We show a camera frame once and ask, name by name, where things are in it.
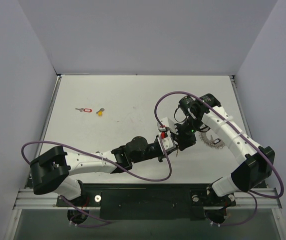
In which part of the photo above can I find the silver spiked keyring disc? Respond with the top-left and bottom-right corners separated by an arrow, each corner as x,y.
199,132 -> 226,149

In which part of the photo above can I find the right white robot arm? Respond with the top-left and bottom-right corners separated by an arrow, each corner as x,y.
177,93 -> 275,205

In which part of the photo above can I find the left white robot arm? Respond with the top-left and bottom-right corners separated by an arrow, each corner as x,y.
30,136 -> 169,206

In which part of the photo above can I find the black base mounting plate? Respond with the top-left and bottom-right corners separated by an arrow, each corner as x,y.
65,183 -> 223,221

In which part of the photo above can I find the yellow capped key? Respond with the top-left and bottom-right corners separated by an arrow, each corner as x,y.
96,108 -> 105,117

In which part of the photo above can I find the red tag key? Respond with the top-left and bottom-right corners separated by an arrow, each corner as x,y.
75,108 -> 92,113

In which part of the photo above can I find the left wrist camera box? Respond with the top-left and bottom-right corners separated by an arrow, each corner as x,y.
158,132 -> 176,153

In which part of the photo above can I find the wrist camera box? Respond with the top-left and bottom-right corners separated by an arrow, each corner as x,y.
157,117 -> 177,134
158,132 -> 176,153

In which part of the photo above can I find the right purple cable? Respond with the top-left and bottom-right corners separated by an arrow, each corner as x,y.
154,91 -> 285,227

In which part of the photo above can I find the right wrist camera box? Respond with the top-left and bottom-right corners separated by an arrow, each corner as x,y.
157,117 -> 177,134

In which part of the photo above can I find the aluminium frame rail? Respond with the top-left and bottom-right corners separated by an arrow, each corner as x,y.
13,188 -> 282,210

